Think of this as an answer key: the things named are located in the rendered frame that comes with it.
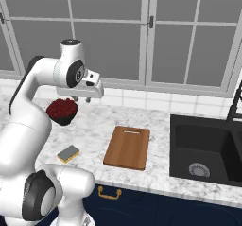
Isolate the black sink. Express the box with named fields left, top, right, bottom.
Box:
left=169, top=113, right=242, bottom=188

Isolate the white framed window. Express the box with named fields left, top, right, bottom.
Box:
left=0, top=0, right=242, bottom=99

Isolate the brass drawer handle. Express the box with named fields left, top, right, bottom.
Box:
left=97, top=185, right=123, bottom=200

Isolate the wooden cutting board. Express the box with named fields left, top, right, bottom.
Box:
left=103, top=125, right=151, bottom=172

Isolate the black window latch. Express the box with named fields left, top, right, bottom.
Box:
left=141, top=15, right=155, bottom=29
left=0, top=11, right=11, bottom=26

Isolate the black bowl of red berries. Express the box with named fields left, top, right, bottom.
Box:
left=45, top=97, right=78, bottom=127

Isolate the navy cupboard door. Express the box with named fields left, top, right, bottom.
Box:
left=156, top=194, right=242, bottom=226

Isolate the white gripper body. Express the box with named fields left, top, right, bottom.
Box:
left=56, top=79, right=105, bottom=99

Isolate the yellow sponge with grey top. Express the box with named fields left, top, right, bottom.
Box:
left=57, top=144, right=80, bottom=165

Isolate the black tap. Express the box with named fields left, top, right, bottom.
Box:
left=226, top=79, right=242, bottom=123

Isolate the navy drawer front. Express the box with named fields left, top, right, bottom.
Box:
left=82, top=183, right=159, bottom=226

